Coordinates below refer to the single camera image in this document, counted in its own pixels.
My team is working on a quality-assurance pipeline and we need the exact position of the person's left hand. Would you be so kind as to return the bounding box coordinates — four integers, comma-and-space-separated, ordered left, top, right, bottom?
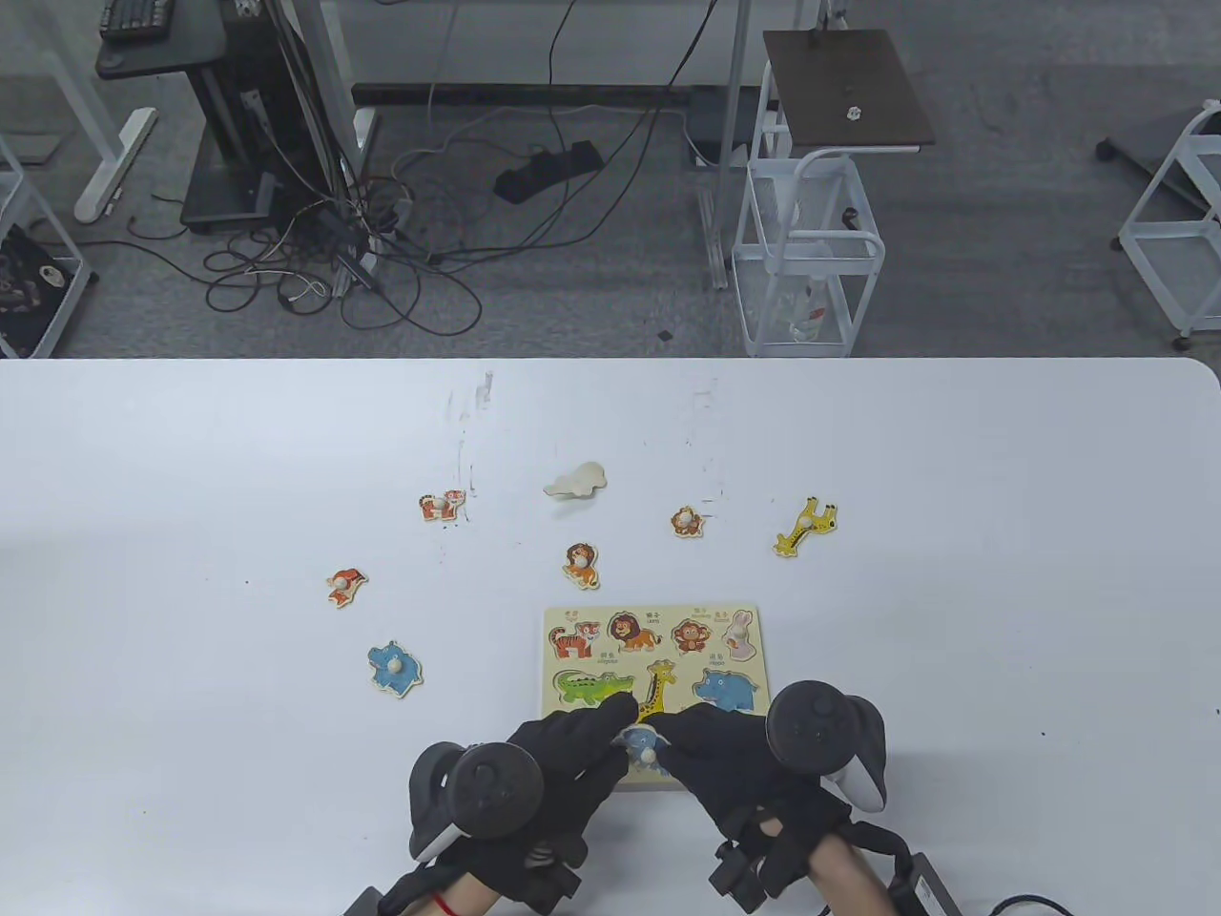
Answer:
434, 692, 640, 879

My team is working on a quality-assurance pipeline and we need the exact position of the person's right hand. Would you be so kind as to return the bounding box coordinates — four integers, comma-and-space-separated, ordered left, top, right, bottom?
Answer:
653, 704, 855, 895

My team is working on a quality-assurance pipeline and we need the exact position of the wooden animal puzzle frame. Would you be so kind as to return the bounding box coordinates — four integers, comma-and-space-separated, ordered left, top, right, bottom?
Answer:
542, 604, 769, 793

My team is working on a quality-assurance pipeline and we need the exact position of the blue hippo puzzle piece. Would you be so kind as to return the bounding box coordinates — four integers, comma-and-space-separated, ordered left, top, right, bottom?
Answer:
367, 640, 423, 699

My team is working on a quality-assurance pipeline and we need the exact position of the yellow giraffe puzzle piece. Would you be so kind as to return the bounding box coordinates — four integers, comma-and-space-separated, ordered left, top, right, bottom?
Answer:
772, 496, 839, 559

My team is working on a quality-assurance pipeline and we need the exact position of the crocodile wooden puzzle piece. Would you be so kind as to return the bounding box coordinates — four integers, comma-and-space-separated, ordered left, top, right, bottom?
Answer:
543, 461, 609, 500

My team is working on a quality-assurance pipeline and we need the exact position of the person's left forearm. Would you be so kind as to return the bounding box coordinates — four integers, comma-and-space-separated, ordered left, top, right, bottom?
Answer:
429, 878, 507, 916

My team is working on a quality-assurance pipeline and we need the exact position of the person's right forearm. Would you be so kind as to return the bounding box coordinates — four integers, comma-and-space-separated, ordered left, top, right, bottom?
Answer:
801, 825, 902, 916

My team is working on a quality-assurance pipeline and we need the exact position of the clear plastic bottle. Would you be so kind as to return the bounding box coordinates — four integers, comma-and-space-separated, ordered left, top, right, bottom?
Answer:
787, 272, 829, 343

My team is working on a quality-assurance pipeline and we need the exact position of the black power strip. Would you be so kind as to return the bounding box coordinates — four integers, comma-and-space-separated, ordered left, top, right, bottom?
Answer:
493, 140, 604, 203

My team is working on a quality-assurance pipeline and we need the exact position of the black desk crossbar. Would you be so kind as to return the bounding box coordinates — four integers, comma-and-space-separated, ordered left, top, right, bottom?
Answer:
351, 83, 693, 108

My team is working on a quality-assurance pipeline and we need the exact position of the white metal pole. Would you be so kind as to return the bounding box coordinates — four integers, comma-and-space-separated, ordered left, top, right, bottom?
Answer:
699, 0, 756, 290

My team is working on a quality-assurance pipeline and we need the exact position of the brown board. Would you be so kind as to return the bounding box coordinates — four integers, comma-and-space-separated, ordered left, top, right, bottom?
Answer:
763, 29, 936, 154

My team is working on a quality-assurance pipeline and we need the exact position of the black computer tower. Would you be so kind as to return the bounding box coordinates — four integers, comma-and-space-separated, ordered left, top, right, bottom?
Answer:
181, 0, 330, 237

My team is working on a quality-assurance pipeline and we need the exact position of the black bag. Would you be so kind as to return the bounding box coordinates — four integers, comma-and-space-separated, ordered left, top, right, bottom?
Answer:
0, 224, 82, 359

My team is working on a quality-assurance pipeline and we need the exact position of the white metal cart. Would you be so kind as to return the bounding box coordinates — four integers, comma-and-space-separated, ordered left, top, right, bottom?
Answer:
1118, 98, 1221, 349

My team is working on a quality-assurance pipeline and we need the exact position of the white desk leg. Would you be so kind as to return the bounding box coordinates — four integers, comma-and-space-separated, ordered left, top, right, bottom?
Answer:
286, 0, 378, 158

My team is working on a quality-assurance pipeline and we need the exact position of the white desk foot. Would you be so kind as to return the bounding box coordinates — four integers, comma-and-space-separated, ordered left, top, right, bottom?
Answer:
38, 38, 158, 225

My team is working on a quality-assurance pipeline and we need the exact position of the white metal rack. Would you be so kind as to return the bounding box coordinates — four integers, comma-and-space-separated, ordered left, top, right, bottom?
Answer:
0, 134, 93, 359

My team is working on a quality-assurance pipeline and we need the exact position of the black desk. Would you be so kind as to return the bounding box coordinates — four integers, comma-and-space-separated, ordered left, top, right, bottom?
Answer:
93, 0, 230, 82

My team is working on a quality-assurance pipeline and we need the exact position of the black keyboard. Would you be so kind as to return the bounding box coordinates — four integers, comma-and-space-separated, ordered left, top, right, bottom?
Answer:
98, 0, 177, 41

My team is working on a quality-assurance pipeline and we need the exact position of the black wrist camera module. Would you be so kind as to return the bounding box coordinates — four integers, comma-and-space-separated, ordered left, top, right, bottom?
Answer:
711, 840, 774, 912
515, 840, 590, 912

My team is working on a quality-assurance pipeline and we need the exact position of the white wire cart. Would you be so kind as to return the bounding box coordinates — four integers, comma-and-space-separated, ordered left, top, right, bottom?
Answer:
732, 57, 886, 359

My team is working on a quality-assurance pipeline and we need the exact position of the tangle of floor cables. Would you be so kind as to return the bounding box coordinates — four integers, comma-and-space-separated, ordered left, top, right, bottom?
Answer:
129, 172, 483, 335

